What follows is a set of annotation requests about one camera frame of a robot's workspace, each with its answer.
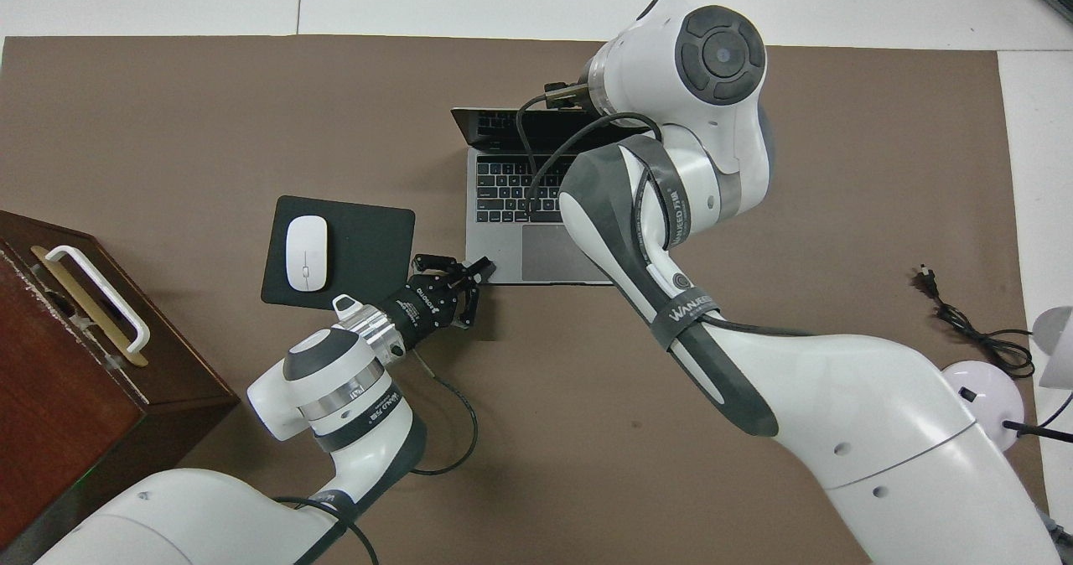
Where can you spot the black mouse pad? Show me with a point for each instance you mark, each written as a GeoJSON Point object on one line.
{"type": "Point", "coordinates": [369, 246]}

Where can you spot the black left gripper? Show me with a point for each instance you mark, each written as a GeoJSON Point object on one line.
{"type": "Point", "coordinates": [423, 309]}

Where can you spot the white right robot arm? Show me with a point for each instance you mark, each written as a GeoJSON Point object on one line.
{"type": "Point", "coordinates": [838, 406]}

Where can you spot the grey laptop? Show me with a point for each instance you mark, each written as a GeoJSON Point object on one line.
{"type": "Point", "coordinates": [503, 246]}

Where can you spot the white computer mouse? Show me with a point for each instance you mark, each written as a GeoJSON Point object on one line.
{"type": "Point", "coordinates": [306, 251]}

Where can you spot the brown table mat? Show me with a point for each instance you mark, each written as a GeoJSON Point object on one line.
{"type": "Point", "coordinates": [168, 129]}

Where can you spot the dark wooden box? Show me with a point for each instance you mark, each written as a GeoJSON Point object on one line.
{"type": "Point", "coordinates": [67, 414]}

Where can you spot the white desk lamp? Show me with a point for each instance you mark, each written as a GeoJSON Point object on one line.
{"type": "Point", "coordinates": [981, 389]}

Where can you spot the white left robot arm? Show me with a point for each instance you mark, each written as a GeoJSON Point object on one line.
{"type": "Point", "coordinates": [168, 523]}

